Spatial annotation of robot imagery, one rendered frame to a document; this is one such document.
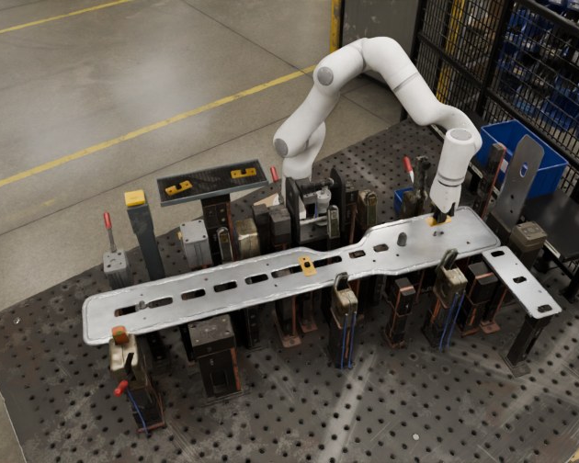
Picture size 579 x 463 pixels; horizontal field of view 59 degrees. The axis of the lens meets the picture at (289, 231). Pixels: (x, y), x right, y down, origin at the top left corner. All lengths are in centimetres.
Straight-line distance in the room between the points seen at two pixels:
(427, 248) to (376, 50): 66
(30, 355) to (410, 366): 132
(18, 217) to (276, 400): 253
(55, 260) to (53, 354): 144
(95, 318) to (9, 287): 173
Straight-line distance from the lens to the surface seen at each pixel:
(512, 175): 187
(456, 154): 157
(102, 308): 167
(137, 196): 176
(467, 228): 189
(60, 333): 206
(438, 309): 178
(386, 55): 157
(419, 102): 156
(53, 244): 349
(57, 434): 184
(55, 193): 389
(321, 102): 177
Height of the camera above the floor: 224
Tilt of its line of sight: 44 degrees down
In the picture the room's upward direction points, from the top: 1 degrees counter-clockwise
